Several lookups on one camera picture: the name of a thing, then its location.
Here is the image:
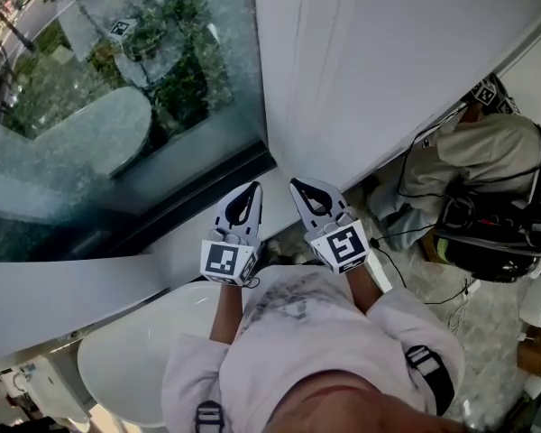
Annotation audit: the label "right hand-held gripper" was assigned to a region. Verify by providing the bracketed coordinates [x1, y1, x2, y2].
[289, 177, 372, 276]

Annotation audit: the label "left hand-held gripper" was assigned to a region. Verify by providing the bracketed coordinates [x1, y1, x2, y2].
[200, 180, 266, 289]

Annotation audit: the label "person's right forearm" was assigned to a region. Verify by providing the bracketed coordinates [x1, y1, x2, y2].
[344, 266, 384, 318]

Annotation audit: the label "person's left forearm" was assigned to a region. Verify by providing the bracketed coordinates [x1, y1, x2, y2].
[209, 284, 247, 346]

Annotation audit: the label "white rectangular block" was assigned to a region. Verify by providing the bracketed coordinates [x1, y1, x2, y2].
[368, 245, 394, 295]

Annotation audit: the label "green garden shrubs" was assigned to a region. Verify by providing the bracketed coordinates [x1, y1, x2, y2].
[8, 0, 235, 139]

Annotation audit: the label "operator in white shirt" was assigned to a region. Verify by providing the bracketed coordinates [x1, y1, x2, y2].
[160, 263, 465, 433]

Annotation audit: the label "white window sill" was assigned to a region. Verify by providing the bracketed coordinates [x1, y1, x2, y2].
[0, 176, 306, 373]

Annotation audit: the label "dark-framed glass window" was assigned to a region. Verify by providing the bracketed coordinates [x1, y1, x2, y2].
[0, 0, 279, 263]

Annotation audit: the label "white bathtub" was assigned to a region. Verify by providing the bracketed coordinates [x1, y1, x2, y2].
[76, 281, 229, 433]

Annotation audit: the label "person's head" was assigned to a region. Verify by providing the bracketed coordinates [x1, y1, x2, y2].
[265, 372, 470, 433]

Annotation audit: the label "white ceramic basin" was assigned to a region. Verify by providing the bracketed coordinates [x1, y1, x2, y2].
[520, 272, 541, 324]

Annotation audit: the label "cluttered white shelf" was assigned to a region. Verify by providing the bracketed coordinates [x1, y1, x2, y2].
[0, 363, 91, 433]

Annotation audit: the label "black stand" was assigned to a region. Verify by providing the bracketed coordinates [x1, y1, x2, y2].
[500, 376, 541, 433]

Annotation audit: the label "white charger with cable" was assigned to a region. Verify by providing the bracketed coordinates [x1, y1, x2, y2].
[448, 278, 481, 333]

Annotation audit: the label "black harness strap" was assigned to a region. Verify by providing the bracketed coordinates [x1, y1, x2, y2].
[405, 344, 455, 417]
[196, 400, 229, 433]

